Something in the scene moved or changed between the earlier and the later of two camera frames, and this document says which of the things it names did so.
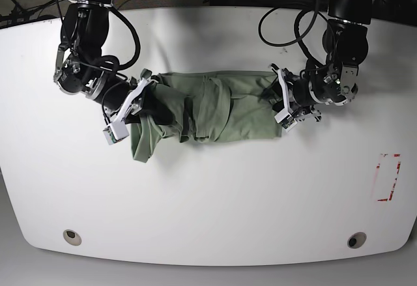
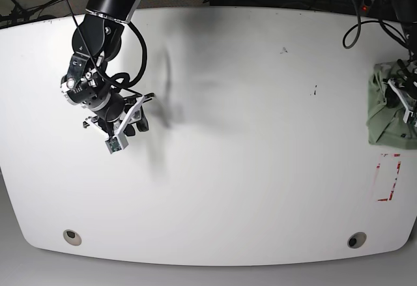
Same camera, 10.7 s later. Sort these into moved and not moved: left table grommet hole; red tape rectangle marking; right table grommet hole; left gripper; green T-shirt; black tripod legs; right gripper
Moved: green T-shirt; right gripper; left gripper
Not moved: red tape rectangle marking; black tripod legs; right table grommet hole; left table grommet hole
